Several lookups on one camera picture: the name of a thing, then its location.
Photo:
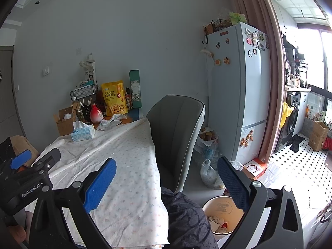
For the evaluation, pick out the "red white vase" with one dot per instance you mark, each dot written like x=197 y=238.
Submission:
x=96 y=114

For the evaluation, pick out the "person's left hand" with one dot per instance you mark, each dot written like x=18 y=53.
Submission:
x=16 y=234

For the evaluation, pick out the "grey washing machine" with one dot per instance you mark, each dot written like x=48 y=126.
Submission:
x=291 y=122

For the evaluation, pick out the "blue white tissue box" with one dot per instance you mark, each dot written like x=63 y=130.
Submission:
x=83 y=132

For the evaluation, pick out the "tall green box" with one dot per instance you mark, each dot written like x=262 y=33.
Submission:
x=135 y=88

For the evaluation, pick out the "white floral tablecloth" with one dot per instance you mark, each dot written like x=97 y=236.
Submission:
x=124 y=155

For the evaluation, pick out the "pack of water bottles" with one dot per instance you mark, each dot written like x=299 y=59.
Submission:
x=207 y=153

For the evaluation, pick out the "black clothes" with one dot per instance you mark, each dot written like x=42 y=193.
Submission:
x=297 y=142

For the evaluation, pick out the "grey chair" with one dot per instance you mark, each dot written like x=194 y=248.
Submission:
x=176 y=124

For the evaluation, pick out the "red white flat box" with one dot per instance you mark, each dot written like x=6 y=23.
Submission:
x=255 y=168

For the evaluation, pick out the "dried branches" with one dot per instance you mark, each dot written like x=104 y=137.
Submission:
x=325 y=212

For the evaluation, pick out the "dark pen holder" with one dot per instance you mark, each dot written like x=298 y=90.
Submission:
x=86 y=112

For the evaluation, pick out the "white plastic bag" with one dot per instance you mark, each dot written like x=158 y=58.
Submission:
x=111 y=122

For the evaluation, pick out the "green paper sheet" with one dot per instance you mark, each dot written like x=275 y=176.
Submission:
x=238 y=18

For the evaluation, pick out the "black kitchen shelf rack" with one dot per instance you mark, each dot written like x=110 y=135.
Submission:
x=293 y=62

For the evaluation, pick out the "brown storage box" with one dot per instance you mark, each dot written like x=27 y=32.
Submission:
x=208 y=29

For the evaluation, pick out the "clear plastic bag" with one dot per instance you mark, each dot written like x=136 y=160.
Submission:
x=210 y=173

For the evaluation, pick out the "white fridge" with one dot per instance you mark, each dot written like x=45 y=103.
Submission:
x=233 y=96

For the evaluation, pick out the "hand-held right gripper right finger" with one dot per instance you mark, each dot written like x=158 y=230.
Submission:
x=233 y=184

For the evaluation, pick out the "white bag of boxes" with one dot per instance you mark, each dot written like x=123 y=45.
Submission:
x=207 y=136

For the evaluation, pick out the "red bag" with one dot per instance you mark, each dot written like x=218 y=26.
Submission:
x=328 y=144

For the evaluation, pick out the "yellow snack bag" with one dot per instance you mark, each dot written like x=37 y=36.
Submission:
x=114 y=98

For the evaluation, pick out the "dark grey patterned clothing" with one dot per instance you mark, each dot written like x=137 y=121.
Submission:
x=186 y=217

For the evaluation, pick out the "small brown cardboard box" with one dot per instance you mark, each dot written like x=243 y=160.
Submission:
x=63 y=124

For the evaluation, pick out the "white detergent bottle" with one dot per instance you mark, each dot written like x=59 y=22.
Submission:
x=310 y=112

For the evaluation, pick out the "tall white carton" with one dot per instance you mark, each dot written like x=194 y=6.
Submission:
x=90 y=72

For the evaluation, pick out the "white wall switch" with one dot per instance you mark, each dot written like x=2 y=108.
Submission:
x=45 y=71

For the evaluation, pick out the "round white trash bin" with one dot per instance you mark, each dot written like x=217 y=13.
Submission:
x=215 y=207

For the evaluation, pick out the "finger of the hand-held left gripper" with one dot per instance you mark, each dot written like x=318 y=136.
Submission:
x=48 y=158
x=20 y=159

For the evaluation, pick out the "large brown cardboard box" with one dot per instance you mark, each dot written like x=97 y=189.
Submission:
x=319 y=136

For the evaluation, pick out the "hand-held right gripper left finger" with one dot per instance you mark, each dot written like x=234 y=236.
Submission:
x=99 y=184

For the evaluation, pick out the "cluster of fridge magnets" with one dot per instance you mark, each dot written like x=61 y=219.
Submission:
x=256 y=42

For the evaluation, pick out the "gingerbread fridge magnets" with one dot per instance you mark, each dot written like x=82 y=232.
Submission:
x=246 y=138

